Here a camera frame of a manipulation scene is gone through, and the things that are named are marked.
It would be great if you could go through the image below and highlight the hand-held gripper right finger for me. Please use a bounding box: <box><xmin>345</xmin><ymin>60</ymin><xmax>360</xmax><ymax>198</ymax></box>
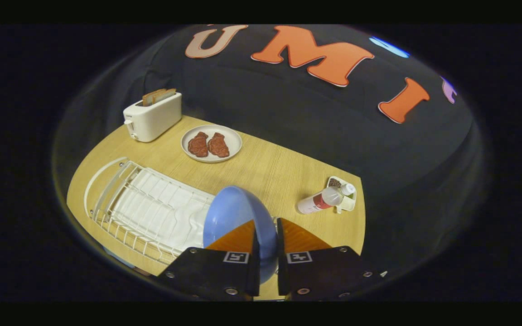
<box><xmin>276</xmin><ymin>218</ymin><xmax>387</xmax><ymax>302</ymax></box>

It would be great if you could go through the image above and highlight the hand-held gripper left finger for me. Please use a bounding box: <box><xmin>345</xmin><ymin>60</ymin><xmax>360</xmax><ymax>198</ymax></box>
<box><xmin>155</xmin><ymin>220</ymin><xmax>261</xmax><ymax>302</ymax></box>

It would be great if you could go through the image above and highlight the light blue plate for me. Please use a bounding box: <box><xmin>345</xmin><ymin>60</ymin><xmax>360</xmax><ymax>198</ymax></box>
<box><xmin>203</xmin><ymin>186</ymin><xmax>279</xmax><ymax>285</ymax></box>

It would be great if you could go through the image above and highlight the white wire dish rack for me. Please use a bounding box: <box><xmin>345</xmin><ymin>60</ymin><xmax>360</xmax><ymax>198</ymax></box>
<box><xmin>83</xmin><ymin>157</ymin><xmax>216</xmax><ymax>267</ymax></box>

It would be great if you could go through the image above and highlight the white round plate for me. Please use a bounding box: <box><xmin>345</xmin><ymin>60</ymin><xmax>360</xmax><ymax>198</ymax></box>
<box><xmin>181</xmin><ymin>125</ymin><xmax>243</xmax><ymax>163</ymax></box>

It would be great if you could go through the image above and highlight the clear bottle with red label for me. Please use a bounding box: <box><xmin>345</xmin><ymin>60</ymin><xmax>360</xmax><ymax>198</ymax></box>
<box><xmin>296</xmin><ymin>182</ymin><xmax>356</xmax><ymax>215</ymax></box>

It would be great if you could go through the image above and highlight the white divided condiment tray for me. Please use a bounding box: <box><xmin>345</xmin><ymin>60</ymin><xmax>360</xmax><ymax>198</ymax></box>
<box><xmin>326</xmin><ymin>176</ymin><xmax>358</xmax><ymax>214</ymax></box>

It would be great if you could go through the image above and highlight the brown meat piece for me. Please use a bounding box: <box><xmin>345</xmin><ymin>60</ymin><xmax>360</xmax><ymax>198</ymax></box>
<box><xmin>208</xmin><ymin>132</ymin><xmax>230</xmax><ymax>158</ymax></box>
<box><xmin>188</xmin><ymin>132</ymin><xmax>209</xmax><ymax>158</ymax></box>

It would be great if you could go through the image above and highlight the white toaster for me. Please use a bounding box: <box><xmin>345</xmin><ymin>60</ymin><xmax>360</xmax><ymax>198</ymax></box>
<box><xmin>123</xmin><ymin>92</ymin><xmax>183</xmax><ymax>143</ymax></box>

